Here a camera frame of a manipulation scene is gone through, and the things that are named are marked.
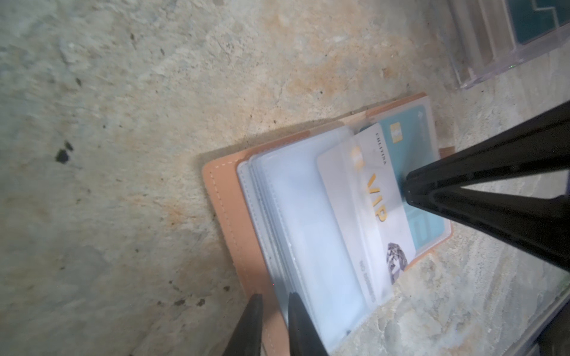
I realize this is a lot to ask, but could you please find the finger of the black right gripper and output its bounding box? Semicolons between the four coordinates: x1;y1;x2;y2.
403;102;569;198
407;188;569;271

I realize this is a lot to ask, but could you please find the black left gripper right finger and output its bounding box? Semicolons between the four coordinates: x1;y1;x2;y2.
288;292;328;356

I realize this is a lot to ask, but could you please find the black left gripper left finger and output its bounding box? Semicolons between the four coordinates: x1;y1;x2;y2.
222;294;264;356

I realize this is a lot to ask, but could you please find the tan leather card holder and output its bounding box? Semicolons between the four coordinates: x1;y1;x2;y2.
202;93;454;355

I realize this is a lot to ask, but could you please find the teal VIP card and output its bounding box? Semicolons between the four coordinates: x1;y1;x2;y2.
372;104;446;253

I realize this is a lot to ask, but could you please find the white VIP card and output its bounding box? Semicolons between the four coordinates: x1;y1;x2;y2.
317;124;417;309

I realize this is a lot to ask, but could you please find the clear acrylic card box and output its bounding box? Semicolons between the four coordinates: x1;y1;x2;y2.
435;1;569;89

